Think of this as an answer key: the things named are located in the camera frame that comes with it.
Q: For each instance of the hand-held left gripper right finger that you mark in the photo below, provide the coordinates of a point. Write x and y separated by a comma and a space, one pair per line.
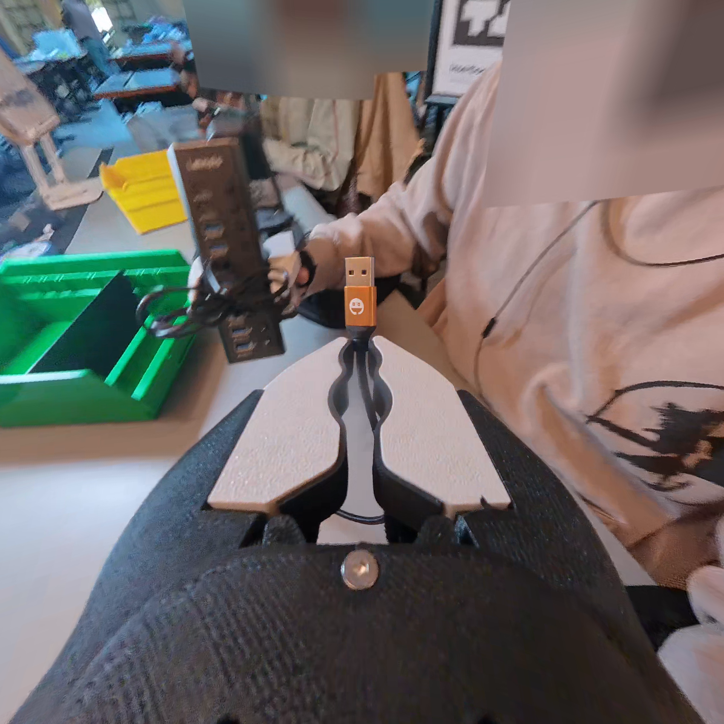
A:
435, 447

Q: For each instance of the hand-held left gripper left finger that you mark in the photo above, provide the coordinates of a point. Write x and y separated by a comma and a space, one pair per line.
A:
283, 441

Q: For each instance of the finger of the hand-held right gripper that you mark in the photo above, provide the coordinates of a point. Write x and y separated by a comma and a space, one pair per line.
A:
195, 274

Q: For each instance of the black multiport usb hub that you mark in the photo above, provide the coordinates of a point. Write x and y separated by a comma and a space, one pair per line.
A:
226, 226

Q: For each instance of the person's right hand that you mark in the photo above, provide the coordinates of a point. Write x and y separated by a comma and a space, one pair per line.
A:
285, 267

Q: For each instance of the yellow plastic bin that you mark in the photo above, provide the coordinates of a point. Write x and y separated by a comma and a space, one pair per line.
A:
152, 192

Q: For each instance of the beige hanging jacket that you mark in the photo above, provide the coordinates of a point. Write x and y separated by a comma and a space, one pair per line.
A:
339, 147

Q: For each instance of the black bin divider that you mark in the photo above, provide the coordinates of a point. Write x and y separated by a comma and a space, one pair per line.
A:
90, 333

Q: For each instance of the person's torso in beige hoodie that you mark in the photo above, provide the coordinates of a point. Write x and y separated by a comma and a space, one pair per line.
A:
565, 339

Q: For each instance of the green plastic bin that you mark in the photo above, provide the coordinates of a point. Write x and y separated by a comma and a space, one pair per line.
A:
56, 396

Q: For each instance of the brown-edged table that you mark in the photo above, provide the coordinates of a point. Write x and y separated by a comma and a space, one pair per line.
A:
141, 82

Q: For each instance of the wooden stand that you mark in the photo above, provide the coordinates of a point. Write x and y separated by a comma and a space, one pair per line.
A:
22, 107

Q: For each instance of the black and white tag sign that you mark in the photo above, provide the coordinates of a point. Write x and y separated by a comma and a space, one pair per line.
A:
461, 56

